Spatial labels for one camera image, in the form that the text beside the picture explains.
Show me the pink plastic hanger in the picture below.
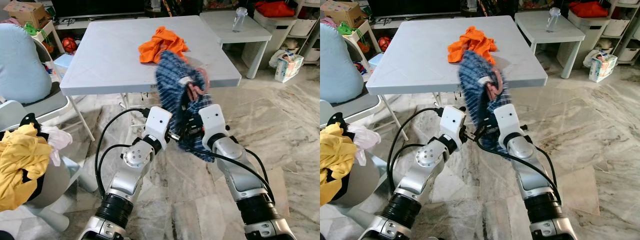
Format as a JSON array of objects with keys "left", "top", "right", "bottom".
[
  {"left": 186, "top": 67, "right": 210, "bottom": 98},
  {"left": 486, "top": 67, "right": 506, "bottom": 98}
]

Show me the blue plaid shirt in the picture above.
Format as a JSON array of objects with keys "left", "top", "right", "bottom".
[
  {"left": 154, "top": 50, "right": 216, "bottom": 163},
  {"left": 457, "top": 50, "right": 516, "bottom": 161}
]

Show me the yellow T-shirt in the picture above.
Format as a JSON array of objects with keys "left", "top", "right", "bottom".
[
  {"left": 0, "top": 122, "right": 53, "bottom": 212},
  {"left": 320, "top": 122, "right": 357, "bottom": 207}
]

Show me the orange cloth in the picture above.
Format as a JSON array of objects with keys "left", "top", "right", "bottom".
[
  {"left": 447, "top": 26, "right": 499, "bottom": 64},
  {"left": 138, "top": 26, "right": 189, "bottom": 64}
]

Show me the white folding table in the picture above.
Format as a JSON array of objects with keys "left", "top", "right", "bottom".
[
  {"left": 366, "top": 15, "right": 548, "bottom": 133},
  {"left": 59, "top": 15, "right": 243, "bottom": 133}
]

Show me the pale blue child chair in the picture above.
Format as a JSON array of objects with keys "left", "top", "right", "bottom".
[
  {"left": 0, "top": 100, "right": 99, "bottom": 234},
  {"left": 320, "top": 100, "right": 401, "bottom": 232}
]

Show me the white cloth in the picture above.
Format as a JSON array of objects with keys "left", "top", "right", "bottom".
[
  {"left": 40, "top": 125, "right": 73, "bottom": 167},
  {"left": 347, "top": 125, "right": 382, "bottom": 167}
]

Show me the small white side table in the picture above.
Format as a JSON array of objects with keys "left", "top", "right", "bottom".
[
  {"left": 514, "top": 11, "right": 586, "bottom": 80},
  {"left": 200, "top": 11, "right": 273, "bottom": 80}
]

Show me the clear plastic bottle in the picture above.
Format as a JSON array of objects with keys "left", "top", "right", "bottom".
[
  {"left": 546, "top": 7, "right": 562, "bottom": 33},
  {"left": 232, "top": 7, "right": 249, "bottom": 33}
]

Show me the pale blue step stool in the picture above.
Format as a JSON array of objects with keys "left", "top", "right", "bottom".
[
  {"left": 52, "top": 52, "right": 76, "bottom": 76},
  {"left": 369, "top": 52, "right": 386, "bottom": 71}
]

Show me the white perforated hamper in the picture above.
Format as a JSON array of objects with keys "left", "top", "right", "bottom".
[
  {"left": 252, "top": 10, "right": 296, "bottom": 53},
  {"left": 566, "top": 10, "right": 608, "bottom": 51}
]

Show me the black garment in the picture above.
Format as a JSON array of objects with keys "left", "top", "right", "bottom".
[
  {"left": 327, "top": 112, "right": 351, "bottom": 201},
  {"left": 0, "top": 112, "right": 51, "bottom": 203}
]

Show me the black television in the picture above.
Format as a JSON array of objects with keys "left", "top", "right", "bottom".
[
  {"left": 367, "top": 0, "right": 463, "bottom": 18},
  {"left": 50, "top": 0, "right": 146, "bottom": 18}
]

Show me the white television bench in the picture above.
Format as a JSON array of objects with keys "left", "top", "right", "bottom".
[
  {"left": 370, "top": 15, "right": 466, "bottom": 30},
  {"left": 52, "top": 15, "right": 151, "bottom": 31}
]

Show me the red cloth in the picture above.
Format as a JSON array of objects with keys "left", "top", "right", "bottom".
[
  {"left": 568, "top": 1, "right": 610, "bottom": 18},
  {"left": 255, "top": 1, "right": 297, "bottom": 18}
]

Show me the small white toy table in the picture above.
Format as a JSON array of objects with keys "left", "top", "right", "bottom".
[
  {"left": 340, "top": 17, "right": 383, "bottom": 56},
  {"left": 22, "top": 17, "right": 66, "bottom": 56}
]

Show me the pale blue cushion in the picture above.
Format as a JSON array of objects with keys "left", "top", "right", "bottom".
[
  {"left": 0, "top": 22, "right": 52, "bottom": 105},
  {"left": 320, "top": 22, "right": 365, "bottom": 105}
]

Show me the green toy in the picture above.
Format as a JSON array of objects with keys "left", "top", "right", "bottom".
[
  {"left": 337, "top": 22, "right": 362, "bottom": 37},
  {"left": 22, "top": 22, "right": 46, "bottom": 37}
]

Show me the cardboard box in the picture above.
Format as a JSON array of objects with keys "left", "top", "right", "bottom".
[
  {"left": 2, "top": 0, "right": 51, "bottom": 28},
  {"left": 321, "top": 0, "right": 368, "bottom": 28}
]

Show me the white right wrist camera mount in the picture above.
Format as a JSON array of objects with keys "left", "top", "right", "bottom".
[
  {"left": 492, "top": 103, "right": 525, "bottom": 147},
  {"left": 198, "top": 103, "right": 228, "bottom": 146}
]

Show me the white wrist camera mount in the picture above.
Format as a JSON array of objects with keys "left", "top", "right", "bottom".
[
  {"left": 439, "top": 106, "right": 468, "bottom": 147},
  {"left": 492, "top": 103, "right": 525, "bottom": 147},
  {"left": 142, "top": 106, "right": 173, "bottom": 146},
  {"left": 198, "top": 103, "right": 228, "bottom": 146}
]

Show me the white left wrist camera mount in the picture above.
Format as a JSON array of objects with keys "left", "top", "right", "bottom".
[
  {"left": 142, "top": 106, "right": 173, "bottom": 146},
  {"left": 439, "top": 106, "right": 468, "bottom": 147}
]

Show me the short black left arm cable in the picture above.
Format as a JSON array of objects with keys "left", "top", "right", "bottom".
[
  {"left": 97, "top": 144, "right": 135, "bottom": 197},
  {"left": 390, "top": 144, "right": 431, "bottom": 196}
]

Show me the short black arm cable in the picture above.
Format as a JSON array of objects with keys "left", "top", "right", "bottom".
[
  {"left": 97, "top": 144, "right": 135, "bottom": 197},
  {"left": 245, "top": 149, "right": 269, "bottom": 183},
  {"left": 390, "top": 144, "right": 431, "bottom": 196},
  {"left": 535, "top": 145, "right": 558, "bottom": 186}
]

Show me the short black right arm cable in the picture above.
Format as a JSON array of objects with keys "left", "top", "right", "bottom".
[
  {"left": 245, "top": 149, "right": 269, "bottom": 183},
  {"left": 535, "top": 145, "right": 558, "bottom": 186}
]

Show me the long black left arm cable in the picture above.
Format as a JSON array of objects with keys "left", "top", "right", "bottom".
[
  {"left": 94, "top": 107, "right": 151, "bottom": 198},
  {"left": 387, "top": 107, "right": 446, "bottom": 196}
]

